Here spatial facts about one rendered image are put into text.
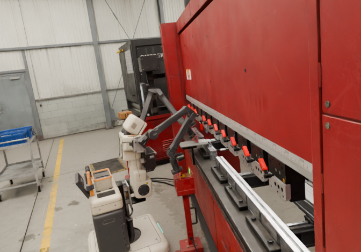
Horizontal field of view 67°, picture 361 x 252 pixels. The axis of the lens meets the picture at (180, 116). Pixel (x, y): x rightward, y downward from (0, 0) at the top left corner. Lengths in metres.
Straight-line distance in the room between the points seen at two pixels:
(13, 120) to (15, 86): 1.04
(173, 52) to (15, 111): 6.92
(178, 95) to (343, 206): 3.09
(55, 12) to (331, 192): 9.45
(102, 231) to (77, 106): 7.38
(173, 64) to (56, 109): 6.55
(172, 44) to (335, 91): 3.09
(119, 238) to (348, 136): 2.19
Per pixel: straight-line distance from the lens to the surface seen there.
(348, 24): 0.45
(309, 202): 1.66
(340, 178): 0.50
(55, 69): 9.47
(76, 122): 9.57
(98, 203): 2.31
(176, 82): 3.47
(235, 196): 1.84
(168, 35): 3.48
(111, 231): 2.43
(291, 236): 1.39
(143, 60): 3.59
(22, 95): 9.55
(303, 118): 0.97
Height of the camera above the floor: 1.75
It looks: 10 degrees down
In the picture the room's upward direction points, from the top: 7 degrees counter-clockwise
